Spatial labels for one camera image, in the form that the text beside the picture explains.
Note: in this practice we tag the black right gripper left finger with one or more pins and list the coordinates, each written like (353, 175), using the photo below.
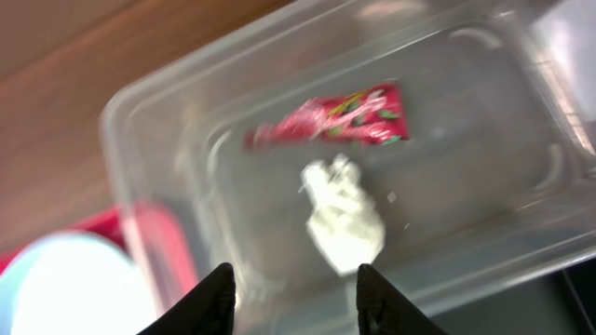
(207, 309)

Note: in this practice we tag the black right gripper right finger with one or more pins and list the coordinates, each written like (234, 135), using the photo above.
(383, 310)

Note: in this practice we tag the white tissue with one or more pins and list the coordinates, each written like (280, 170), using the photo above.
(344, 224)

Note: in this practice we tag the red snack wrapper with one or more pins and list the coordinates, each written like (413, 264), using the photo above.
(372, 116)

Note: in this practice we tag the red plastic tray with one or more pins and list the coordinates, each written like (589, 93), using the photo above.
(153, 237)

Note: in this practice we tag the light blue plate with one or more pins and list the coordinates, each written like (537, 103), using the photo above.
(74, 284)

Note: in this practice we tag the black plastic bin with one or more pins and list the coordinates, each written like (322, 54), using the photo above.
(559, 303)

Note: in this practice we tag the clear plastic bin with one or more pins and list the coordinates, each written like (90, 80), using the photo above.
(494, 187)

